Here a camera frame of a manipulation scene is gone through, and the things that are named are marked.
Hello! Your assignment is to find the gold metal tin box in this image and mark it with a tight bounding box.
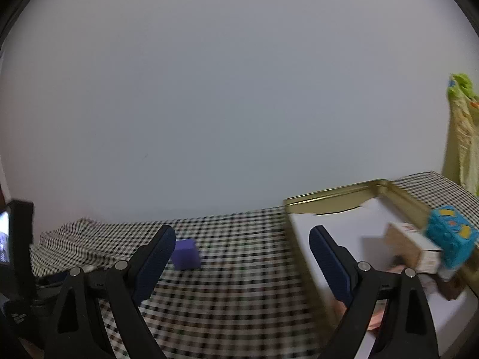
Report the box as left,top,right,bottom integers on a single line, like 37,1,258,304
283,179,479,359

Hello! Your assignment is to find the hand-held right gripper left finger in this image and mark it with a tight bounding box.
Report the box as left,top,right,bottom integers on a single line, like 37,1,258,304
45,224,176,359

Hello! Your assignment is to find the small brown white box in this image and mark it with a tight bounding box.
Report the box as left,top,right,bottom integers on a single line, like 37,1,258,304
383,222,442,274

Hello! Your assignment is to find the green printed cloth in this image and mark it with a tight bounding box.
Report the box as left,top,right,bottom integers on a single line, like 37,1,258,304
442,73,479,197

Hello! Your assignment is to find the purple block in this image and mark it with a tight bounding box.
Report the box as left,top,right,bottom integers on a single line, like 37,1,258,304
171,238,203,270

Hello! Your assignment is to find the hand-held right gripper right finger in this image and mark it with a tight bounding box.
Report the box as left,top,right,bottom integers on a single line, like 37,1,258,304
309,225,440,359

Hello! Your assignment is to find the blue yellow toy block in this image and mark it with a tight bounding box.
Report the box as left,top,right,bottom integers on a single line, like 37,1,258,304
423,205,479,280

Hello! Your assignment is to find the brown comb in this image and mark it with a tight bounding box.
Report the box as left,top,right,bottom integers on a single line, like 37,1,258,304
436,273,468,302

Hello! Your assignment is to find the pink toy block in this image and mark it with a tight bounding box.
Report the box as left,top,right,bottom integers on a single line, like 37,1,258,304
369,265,407,331

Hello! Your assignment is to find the white paper liner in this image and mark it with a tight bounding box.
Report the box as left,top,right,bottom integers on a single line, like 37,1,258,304
290,198,472,359

